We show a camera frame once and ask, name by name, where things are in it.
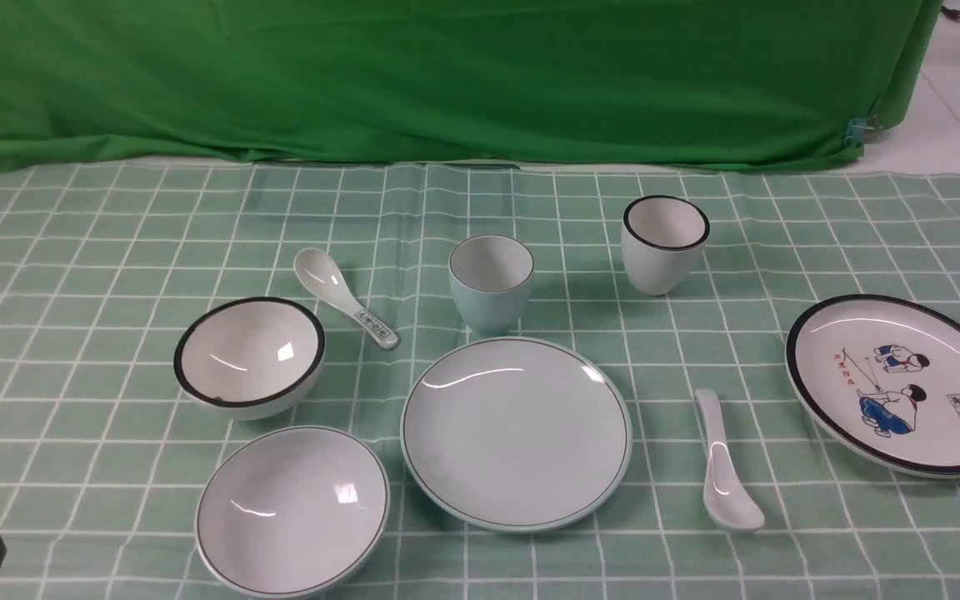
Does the blue clip on backdrop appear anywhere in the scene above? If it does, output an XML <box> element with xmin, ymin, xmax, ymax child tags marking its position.
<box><xmin>843</xmin><ymin>117</ymin><xmax>873</xmax><ymax>148</ymax></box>

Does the white cup black rim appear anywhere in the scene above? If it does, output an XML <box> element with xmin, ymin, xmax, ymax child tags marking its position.
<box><xmin>620</xmin><ymin>195</ymin><xmax>710</xmax><ymax>297</ymax></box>

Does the green checkered tablecloth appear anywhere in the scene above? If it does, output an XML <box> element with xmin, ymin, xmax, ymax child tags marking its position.
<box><xmin>0</xmin><ymin>162</ymin><xmax>960</xmax><ymax>599</ymax></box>

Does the white plate cartoon print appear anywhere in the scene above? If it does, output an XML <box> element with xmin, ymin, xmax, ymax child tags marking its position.
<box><xmin>784</xmin><ymin>295</ymin><xmax>960</xmax><ymax>479</ymax></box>

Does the white spoon printed handle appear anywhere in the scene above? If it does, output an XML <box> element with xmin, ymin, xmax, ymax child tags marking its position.
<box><xmin>293</xmin><ymin>247</ymin><xmax>400</xmax><ymax>351</ymax></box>

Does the white bowl black rim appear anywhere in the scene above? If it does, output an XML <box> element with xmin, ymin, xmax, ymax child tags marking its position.
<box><xmin>172</xmin><ymin>297</ymin><xmax>328</xmax><ymax>421</ymax></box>

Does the green backdrop cloth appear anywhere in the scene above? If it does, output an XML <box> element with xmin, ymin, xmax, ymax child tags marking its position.
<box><xmin>0</xmin><ymin>1</ymin><xmax>940</xmax><ymax>173</ymax></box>

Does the pale blue shallow bowl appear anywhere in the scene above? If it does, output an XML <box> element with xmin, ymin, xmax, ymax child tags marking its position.
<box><xmin>194</xmin><ymin>426</ymin><xmax>390</xmax><ymax>599</ymax></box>

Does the plain white ceramic spoon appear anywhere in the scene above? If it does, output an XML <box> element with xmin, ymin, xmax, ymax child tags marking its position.
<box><xmin>694</xmin><ymin>388</ymin><xmax>765</xmax><ymax>533</ymax></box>

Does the pale blue cup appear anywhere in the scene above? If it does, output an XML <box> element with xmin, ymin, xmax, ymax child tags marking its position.
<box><xmin>448</xmin><ymin>234</ymin><xmax>534</xmax><ymax>335</ymax></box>

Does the pale blue plate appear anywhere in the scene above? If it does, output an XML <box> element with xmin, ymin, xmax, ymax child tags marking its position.
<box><xmin>400</xmin><ymin>337</ymin><xmax>633</xmax><ymax>534</ymax></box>

